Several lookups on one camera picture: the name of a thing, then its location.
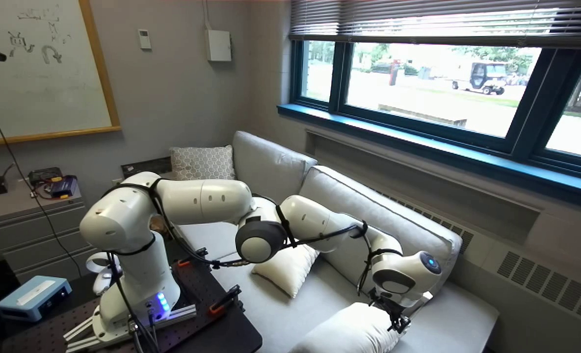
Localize wood framed whiteboard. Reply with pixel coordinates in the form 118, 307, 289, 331
0, 0, 124, 149

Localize black robot table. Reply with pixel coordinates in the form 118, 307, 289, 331
0, 243, 266, 353

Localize black orange clamp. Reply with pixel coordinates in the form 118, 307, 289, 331
209, 282, 244, 319
173, 245, 211, 270

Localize small cream pillow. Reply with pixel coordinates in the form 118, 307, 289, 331
291, 300, 403, 353
250, 241, 323, 300

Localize white VR controller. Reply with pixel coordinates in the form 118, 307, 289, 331
83, 251, 124, 298

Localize dark window blinds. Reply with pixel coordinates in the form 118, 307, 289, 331
289, 0, 581, 49

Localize grey drawer cabinet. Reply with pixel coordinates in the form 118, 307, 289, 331
0, 174, 107, 282

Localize light blue box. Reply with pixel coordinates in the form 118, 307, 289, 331
0, 272, 75, 323

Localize grey patterned pillow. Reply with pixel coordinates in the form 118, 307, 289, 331
169, 143, 238, 182

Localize beige wall heater cover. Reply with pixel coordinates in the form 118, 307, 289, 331
303, 125, 581, 353

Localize white wall box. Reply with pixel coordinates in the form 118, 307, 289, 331
207, 27, 236, 64

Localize dark jeep outside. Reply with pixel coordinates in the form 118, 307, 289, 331
466, 60, 511, 98

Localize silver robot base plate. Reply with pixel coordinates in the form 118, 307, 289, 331
61, 302, 201, 353

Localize white wall thermostat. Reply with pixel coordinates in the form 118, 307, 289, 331
138, 27, 156, 53

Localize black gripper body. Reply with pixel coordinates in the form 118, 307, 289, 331
374, 292, 413, 321

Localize grey sofa seat cushion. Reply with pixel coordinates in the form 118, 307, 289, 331
175, 219, 258, 262
211, 251, 405, 353

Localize black orange electronic device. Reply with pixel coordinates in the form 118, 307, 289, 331
28, 164, 83, 202

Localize blue framed wide window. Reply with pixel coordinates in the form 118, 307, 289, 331
277, 35, 581, 213

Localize grey fabric sofa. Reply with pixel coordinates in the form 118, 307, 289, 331
120, 129, 503, 353

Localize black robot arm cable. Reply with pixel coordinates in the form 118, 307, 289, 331
103, 174, 407, 329

